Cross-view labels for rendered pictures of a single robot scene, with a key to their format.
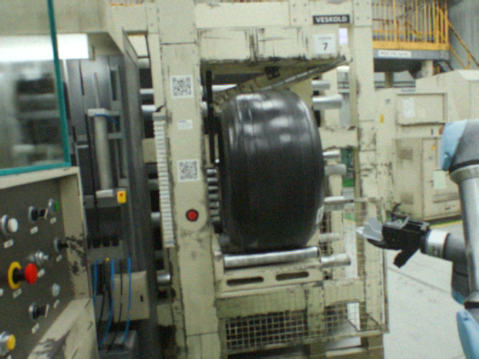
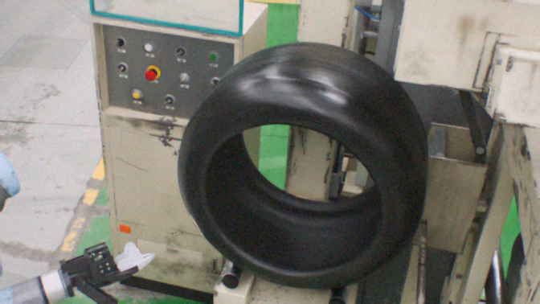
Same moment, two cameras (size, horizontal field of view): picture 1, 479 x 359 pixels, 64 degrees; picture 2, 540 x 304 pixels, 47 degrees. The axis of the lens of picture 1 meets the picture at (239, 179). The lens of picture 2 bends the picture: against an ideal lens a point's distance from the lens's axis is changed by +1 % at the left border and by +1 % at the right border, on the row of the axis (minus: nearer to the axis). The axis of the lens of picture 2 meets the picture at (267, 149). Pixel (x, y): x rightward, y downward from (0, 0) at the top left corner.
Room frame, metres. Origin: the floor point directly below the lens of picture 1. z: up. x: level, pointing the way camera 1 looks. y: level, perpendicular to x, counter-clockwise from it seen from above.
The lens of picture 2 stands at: (1.80, -1.34, 2.03)
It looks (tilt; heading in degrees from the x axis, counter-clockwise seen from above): 32 degrees down; 109
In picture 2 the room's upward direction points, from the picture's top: 4 degrees clockwise
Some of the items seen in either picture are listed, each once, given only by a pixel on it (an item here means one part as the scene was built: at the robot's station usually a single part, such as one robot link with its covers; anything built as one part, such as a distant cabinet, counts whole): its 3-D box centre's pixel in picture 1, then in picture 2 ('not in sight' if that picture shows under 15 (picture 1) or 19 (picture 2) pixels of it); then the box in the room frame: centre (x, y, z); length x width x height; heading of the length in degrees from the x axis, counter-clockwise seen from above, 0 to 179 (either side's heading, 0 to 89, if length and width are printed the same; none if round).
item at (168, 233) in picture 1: (165, 179); not in sight; (1.38, 0.26, 1.19); 0.05 x 0.04 x 0.48; 7
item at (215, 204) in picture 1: (199, 200); (446, 187); (1.82, 0.20, 1.05); 0.20 x 0.15 x 0.30; 97
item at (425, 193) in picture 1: (430, 177); not in sight; (5.65, -2.82, 0.62); 0.91 x 0.58 x 1.25; 110
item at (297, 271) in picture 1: (269, 274); (247, 256); (1.33, -0.08, 0.83); 0.36 x 0.09 x 0.06; 97
